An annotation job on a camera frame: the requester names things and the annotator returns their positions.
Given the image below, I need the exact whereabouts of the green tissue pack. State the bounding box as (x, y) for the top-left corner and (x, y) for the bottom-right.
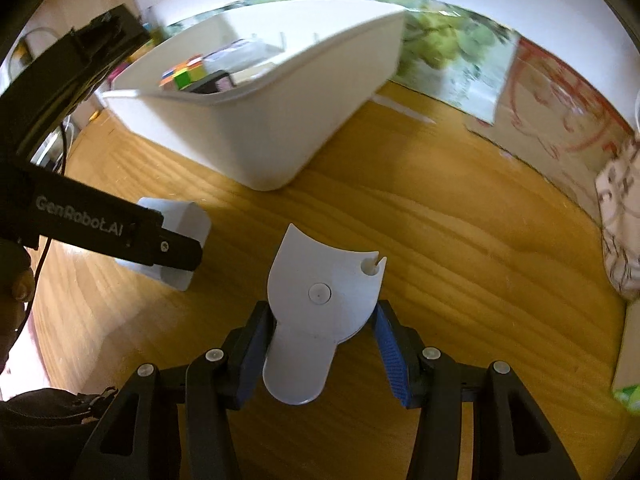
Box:
(612, 300), (640, 415)

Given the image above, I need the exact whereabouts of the multicolour puzzle cube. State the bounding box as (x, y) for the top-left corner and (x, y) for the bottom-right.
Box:
(158, 55), (207, 90)

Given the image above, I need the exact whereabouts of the green grape poster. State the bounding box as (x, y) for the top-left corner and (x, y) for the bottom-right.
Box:
(163, 0), (520, 124)

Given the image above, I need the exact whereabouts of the white plastic storage bin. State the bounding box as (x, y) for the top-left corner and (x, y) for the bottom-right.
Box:
(102, 0), (405, 191)

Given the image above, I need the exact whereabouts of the brown cartoon cardboard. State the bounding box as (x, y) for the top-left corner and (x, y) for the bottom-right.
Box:
(465, 38), (632, 222)

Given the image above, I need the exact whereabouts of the left hand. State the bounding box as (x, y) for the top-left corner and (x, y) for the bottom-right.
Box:
(0, 240), (36, 370)

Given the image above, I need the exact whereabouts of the white phone stand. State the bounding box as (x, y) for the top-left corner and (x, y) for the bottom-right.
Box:
(262, 224), (387, 405)

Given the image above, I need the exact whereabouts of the white charger adapter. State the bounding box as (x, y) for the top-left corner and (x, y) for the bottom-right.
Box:
(115, 197), (212, 292)

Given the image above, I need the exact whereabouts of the blue white card pack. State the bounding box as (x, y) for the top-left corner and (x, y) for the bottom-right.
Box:
(202, 39), (283, 74)

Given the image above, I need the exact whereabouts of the beige patterned bag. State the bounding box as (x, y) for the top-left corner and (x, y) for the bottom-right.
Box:
(596, 133), (640, 300)

